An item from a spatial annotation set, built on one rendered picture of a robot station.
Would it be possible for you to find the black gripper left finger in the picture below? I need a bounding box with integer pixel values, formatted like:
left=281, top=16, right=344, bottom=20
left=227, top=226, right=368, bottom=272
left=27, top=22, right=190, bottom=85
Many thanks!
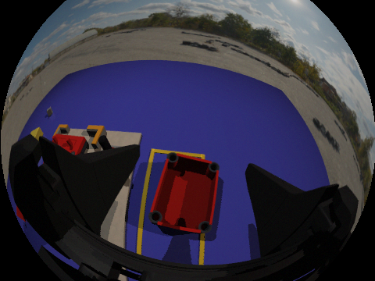
left=38, top=137, right=141, bottom=234

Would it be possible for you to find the olive yellow rectangular block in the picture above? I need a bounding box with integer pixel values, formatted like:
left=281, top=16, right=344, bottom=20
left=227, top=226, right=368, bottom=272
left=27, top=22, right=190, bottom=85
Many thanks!
left=30, top=127, right=43, bottom=140

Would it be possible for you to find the red car hood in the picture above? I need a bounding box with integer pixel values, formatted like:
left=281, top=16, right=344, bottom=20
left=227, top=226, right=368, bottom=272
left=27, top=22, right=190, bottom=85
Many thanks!
left=148, top=153, right=220, bottom=233

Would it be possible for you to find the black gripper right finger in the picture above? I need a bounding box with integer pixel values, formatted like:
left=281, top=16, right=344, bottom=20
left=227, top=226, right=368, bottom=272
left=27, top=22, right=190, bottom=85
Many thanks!
left=245, top=163, right=340, bottom=258

